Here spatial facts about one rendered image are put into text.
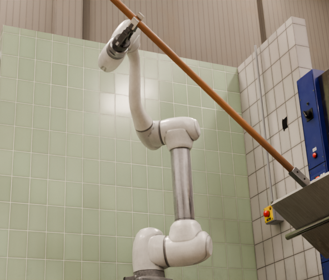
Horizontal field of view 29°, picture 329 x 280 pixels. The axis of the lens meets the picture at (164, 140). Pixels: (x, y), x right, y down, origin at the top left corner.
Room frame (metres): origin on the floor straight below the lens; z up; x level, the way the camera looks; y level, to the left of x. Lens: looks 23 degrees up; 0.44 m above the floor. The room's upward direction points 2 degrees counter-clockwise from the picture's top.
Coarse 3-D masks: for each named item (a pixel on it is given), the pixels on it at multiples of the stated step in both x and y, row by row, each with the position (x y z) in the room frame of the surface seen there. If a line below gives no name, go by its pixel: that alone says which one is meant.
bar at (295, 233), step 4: (328, 216) 2.64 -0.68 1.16; (320, 220) 2.70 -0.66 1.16; (324, 220) 2.67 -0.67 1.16; (328, 220) 2.65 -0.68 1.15; (308, 224) 2.78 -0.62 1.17; (312, 224) 2.75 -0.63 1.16; (316, 224) 2.73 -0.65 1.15; (320, 224) 2.71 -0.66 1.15; (324, 224) 2.71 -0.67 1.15; (300, 228) 2.84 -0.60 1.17; (304, 228) 2.81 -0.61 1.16; (308, 228) 2.78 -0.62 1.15; (312, 228) 2.77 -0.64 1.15; (292, 232) 2.89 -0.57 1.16; (296, 232) 2.87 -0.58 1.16; (300, 232) 2.85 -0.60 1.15; (304, 232) 2.83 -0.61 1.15; (288, 236) 2.93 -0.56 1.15; (292, 236) 2.91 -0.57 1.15; (296, 236) 2.89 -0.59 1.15
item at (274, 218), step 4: (264, 208) 3.64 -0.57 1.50; (268, 208) 3.60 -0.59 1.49; (272, 208) 3.57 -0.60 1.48; (272, 212) 3.57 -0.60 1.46; (276, 212) 3.57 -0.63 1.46; (268, 216) 3.60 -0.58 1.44; (272, 216) 3.57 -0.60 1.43; (276, 216) 3.57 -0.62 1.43; (280, 216) 3.58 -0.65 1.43; (268, 220) 3.61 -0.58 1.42; (272, 220) 3.58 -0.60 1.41; (276, 220) 3.57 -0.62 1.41; (280, 220) 3.58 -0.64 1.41; (272, 224) 3.67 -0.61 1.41
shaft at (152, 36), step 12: (132, 12) 2.27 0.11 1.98; (144, 24) 2.29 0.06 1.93; (156, 36) 2.32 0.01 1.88; (168, 48) 2.34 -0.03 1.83; (180, 60) 2.36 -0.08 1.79; (192, 72) 2.38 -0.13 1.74; (204, 84) 2.40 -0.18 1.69; (216, 96) 2.42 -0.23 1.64; (228, 108) 2.45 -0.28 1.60; (240, 120) 2.47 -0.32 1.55; (252, 132) 2.49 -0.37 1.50; (264, 144) 2.51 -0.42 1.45; (276, 156) 2.54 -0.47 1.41; (288, 168) 2.56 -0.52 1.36
